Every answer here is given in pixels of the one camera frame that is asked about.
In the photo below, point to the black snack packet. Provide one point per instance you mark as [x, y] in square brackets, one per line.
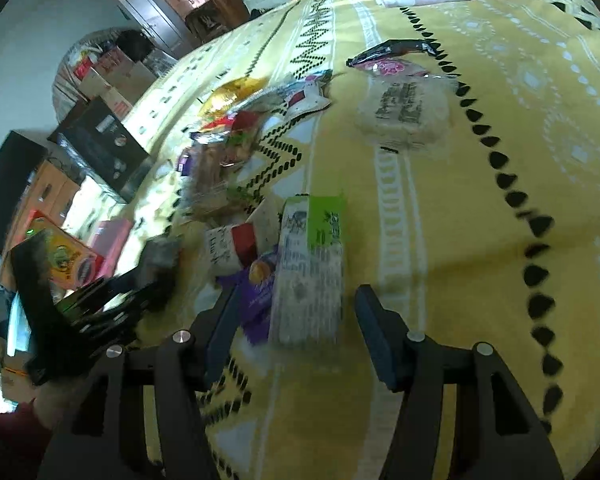
[390, 50]

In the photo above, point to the yellow printed blanket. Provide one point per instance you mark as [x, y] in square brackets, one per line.
[455, 240]

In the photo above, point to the grey packet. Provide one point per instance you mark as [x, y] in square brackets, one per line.
[161, 255]

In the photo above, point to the pink box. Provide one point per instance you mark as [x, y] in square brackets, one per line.
[110, 245]

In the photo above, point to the cardboard box with red print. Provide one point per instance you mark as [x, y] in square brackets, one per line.
[107, 95]

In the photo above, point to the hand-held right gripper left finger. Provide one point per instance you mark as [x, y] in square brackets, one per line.
[225, 330]

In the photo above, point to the wooden dresser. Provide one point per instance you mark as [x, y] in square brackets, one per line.
[47, 190]

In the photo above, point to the black glossy box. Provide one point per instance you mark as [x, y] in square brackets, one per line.
[97, 147]

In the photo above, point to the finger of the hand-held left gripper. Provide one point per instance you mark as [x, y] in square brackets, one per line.
[140, 292]
[110, 322]

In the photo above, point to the brown bread packet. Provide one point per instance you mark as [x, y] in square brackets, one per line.
[207, 172]

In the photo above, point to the long green white snack packet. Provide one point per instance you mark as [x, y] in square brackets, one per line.
[310, 270]

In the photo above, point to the person's left forearm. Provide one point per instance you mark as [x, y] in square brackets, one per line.
[5, 435]

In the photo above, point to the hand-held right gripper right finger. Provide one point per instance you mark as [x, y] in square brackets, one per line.
[375, 335]

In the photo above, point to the red green snack packet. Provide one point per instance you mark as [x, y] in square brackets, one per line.
[237, 132]

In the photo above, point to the black television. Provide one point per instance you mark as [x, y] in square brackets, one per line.
[5, 190]

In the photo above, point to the plain cardboard box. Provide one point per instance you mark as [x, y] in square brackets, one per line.
[130, 67]

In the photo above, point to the white square snack packet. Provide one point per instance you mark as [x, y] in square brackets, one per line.
[267, 217]

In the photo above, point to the purple snack packet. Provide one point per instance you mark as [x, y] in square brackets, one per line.
[257, 292]

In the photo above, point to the yellow box with green emblem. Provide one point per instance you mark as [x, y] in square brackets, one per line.
[67, 260]

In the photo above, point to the white red label snack packet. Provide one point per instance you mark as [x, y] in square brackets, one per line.
[227, 250]

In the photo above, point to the dark wooden chair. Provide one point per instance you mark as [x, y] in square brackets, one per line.
[207, 22]

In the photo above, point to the gold yellow snack packet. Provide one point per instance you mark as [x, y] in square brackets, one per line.
[230, 94]

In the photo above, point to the round patterned tabletop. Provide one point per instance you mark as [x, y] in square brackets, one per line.
[67, 60]

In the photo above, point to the pink snack packet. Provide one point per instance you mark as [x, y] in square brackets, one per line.
[387, 66]

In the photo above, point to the wooden wardrobe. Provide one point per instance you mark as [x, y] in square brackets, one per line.
[150, 5]

